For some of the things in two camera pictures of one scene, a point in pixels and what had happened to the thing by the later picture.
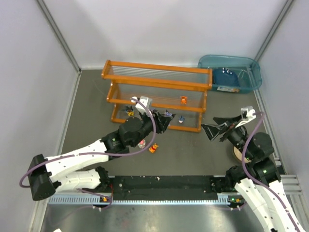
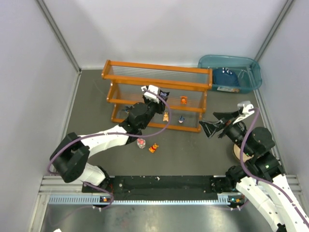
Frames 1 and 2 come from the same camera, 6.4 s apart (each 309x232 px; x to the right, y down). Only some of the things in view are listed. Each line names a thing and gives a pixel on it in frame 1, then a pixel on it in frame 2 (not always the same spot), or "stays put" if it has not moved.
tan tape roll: (239, 155) stays put
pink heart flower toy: (142, 144) stays put
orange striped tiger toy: (183, 99) stays put
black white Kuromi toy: (168, 114) → (163, 94)
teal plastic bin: (232, 74) stays put
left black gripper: (157, 119) → (159, 103)
